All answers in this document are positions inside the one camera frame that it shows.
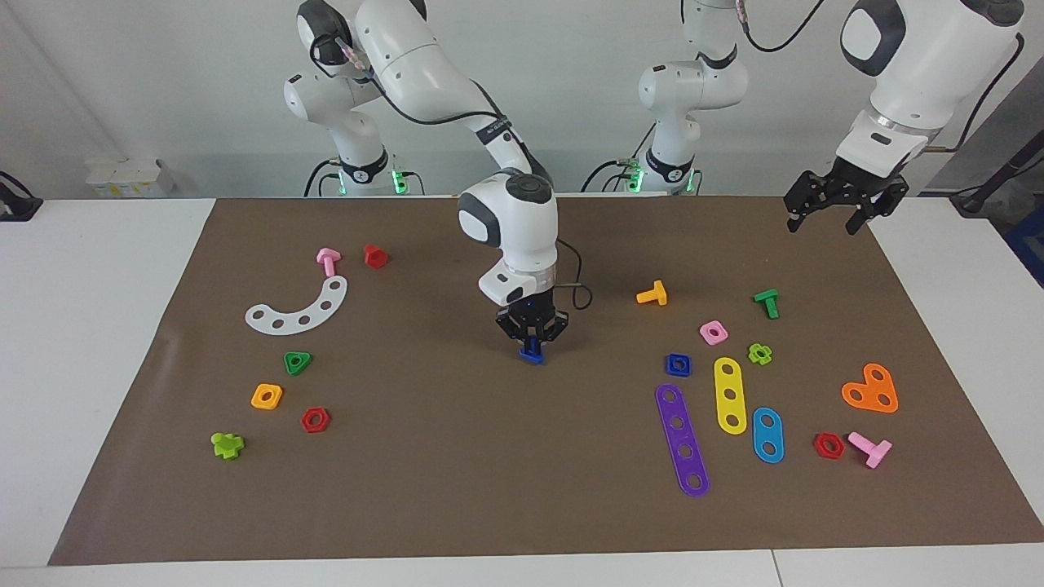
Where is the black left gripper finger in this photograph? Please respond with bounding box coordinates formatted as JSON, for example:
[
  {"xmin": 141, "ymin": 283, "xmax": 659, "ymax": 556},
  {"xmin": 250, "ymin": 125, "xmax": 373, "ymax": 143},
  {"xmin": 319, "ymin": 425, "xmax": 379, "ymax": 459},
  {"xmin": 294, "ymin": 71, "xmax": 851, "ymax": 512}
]
[
  {"xmin": 785, "ymin": 174, "xmax": 820, "ymax": 236},
  {"xmin": 846, "ymin": 198, "xmax": 881, "ymax": 236}
]

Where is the black stand pole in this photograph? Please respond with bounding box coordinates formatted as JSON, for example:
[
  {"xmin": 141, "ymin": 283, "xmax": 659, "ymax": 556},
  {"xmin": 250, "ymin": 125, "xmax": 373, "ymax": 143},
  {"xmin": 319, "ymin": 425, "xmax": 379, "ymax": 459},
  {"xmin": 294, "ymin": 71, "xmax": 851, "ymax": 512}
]
[{"xmin": 950, "ymin": 130, "xmax": 1044, "ymax": 218}]

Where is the brown table mat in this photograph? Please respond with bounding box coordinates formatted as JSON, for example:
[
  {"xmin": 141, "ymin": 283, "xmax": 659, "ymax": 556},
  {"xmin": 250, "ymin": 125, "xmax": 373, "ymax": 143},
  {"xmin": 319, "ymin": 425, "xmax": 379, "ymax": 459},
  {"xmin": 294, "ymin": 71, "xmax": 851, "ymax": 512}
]
[{"xmin": 47, "ymin": 196, "xmax": 1044, "ymax": 566}]

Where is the purple four-hole plate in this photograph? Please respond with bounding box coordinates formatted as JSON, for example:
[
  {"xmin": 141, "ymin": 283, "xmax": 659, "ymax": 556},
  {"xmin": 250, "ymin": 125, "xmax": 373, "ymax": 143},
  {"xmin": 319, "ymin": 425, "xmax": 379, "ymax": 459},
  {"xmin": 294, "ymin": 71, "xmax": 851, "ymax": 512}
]
[{"xmin": 655, "ymin": 383, "xmax": 710, "ymax": 498}]

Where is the blue crate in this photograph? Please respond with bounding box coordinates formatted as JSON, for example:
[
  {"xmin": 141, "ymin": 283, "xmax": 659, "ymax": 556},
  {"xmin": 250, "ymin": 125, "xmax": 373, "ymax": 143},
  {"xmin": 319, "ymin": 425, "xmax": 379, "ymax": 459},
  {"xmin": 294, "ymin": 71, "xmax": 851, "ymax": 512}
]
[{"xmin": 1003, "ymin": 204, "xmax": 1044, "ymax": 288}]

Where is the orange angled three-hole plate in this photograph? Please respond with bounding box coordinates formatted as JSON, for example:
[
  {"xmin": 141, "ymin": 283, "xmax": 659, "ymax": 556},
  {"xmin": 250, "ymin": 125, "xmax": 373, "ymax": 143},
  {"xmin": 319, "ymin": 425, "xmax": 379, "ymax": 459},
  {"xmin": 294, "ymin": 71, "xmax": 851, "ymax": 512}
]
[{"xmin": 841, "ymin": 363, "xmax": 900, "ymax": 414}]

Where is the yellow three-hole plate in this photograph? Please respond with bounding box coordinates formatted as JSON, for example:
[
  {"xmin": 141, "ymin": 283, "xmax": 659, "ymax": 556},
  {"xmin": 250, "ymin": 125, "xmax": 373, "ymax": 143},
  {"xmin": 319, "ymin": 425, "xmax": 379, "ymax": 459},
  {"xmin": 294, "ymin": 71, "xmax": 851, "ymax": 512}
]
[{"xmin": 714, "ymin": 357, "xmax": 748, "ymax": 435}]

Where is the white curved five-hole plate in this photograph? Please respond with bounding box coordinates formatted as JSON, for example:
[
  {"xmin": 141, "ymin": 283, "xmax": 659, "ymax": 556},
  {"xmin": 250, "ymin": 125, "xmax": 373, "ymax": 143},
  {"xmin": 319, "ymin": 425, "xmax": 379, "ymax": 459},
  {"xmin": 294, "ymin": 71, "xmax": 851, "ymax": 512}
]
[{"xmin": 245, "ymin": 276, "xmax": 349, "ymax": 337}]

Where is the light blue two-hole plate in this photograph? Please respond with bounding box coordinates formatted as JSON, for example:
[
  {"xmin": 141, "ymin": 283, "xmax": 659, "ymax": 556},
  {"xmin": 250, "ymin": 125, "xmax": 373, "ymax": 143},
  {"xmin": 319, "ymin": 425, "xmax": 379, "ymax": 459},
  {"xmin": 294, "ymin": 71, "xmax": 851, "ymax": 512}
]
[{"xmin": 752, "ymin": 407, "xmax": 785, "ymax": 465}]

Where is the white cardboard box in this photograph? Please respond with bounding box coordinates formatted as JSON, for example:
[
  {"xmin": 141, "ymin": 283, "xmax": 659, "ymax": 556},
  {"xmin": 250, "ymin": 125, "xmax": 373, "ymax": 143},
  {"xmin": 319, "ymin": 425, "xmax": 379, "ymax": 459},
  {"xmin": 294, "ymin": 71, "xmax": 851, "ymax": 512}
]
[{"xmin": 86, "ymin": 157, "xmax": 175, "ymax": 199}]

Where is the black clamp device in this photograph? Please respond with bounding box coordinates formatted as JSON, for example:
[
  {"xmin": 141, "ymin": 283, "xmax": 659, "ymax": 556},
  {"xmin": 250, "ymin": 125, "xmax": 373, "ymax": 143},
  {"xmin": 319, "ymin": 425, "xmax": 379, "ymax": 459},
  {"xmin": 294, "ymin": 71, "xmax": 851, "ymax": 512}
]
[{"xmin": 0, "ymin": 171, "xmax": 43, "ymax": 223}]

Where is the black base cable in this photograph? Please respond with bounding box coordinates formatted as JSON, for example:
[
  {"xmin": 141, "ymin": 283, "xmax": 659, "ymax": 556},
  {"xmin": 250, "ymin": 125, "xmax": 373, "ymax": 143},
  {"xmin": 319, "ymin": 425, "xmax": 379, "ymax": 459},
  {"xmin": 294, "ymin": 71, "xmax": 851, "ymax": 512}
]
[
  {"xmin": 303, "ymin": 157, "xmax": 340, "ymax": 198},
  {"xmin": 581, "ymin": 157, "xmax": 644, "ymax": 194}
]

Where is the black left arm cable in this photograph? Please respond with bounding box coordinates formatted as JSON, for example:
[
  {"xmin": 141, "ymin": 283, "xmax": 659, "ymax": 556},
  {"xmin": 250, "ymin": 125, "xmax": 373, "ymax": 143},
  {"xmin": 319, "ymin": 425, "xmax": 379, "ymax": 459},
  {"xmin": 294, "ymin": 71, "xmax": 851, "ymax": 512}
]
[{"xmin": 734, "ymin": 0, "xmax": 1025, "ymax": 154}]

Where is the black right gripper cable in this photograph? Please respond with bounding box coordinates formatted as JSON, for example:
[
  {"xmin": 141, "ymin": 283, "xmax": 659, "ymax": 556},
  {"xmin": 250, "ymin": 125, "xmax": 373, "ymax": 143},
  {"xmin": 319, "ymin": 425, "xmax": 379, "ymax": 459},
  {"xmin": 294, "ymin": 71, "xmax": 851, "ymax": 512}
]
[{"xmin": 314, "ymin": 33, "xmax": 594, "ymax": 311}]

